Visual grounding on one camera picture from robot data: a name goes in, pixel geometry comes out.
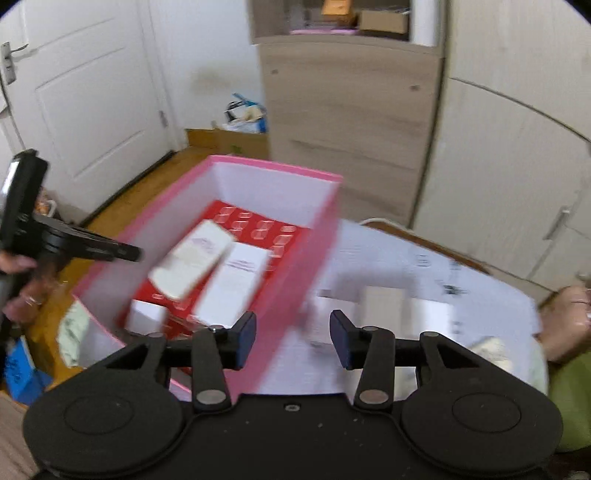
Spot green bag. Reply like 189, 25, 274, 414
549, 353, 591, 454

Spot brown cardboard box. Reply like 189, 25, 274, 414
359, 8, 411, 36

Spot wooden shelf cabinet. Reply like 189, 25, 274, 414
246, 0, 447, 228

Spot person's left hand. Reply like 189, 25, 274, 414
0, 251, 48, 324

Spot vertical metal wardrobe handle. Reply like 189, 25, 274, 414
544, 207, 572, 241

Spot blue plastic bag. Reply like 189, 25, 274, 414
225, 92, 269, 135

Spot large floor cardboard box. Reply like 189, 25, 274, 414
184, 126, 271, 161

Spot white paper roll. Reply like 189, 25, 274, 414
412, 0, 440, 47

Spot red printed pouch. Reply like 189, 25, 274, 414
117, 200, 306, 334

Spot small orange box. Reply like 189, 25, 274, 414
320, 0, 356, 24

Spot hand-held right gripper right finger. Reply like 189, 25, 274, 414
329, 310, 497, 411

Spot pink flat books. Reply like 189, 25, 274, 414
289, 27, 360, 37

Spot blue packet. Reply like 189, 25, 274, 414
4, 336, 55, 408

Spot large white charger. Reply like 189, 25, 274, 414
315, 295, 362, 348

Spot white patterned sheet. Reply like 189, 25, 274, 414
256, 219, 549, 398

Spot white rounded charger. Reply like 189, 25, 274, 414
406, 299, 453, 343

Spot cream labelled remote control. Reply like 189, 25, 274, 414
148, 219, 234, 300

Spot off-white remote control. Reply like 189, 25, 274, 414
362, 285, 408, 334

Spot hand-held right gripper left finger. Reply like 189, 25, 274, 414
90, 311, 257, 414

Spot white door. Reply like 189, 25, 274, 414
0, 0, 180, 220

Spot pink cardboard box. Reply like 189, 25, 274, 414
71, 155, 344, 403

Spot metal door handle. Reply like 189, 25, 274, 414
0, 41, 29, 85

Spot light wood wardrobe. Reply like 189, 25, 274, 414
410, 0, 591, 298

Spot white labelled remote control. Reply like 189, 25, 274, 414
191, 242, 270, 329

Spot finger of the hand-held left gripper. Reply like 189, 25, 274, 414
69, 226, 143, 263

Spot small white pronged charger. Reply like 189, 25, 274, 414
125, 298, 167, 334

